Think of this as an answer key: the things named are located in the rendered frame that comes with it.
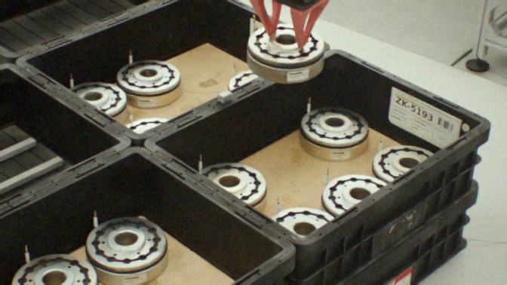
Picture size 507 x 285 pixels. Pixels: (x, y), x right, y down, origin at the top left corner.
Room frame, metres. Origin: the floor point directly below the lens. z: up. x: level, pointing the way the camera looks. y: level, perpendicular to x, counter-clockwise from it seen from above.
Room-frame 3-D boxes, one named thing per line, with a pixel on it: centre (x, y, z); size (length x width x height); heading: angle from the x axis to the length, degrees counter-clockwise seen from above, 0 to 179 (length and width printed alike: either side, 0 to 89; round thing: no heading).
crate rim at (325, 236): (1.15, -0.09, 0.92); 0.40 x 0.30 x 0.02; 136
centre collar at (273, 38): (1.19, -0.04, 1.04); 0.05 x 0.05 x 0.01
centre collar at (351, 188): (1.10, -0.15, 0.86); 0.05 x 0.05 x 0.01
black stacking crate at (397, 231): (1.15, -0.09, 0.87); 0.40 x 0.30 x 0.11; 136
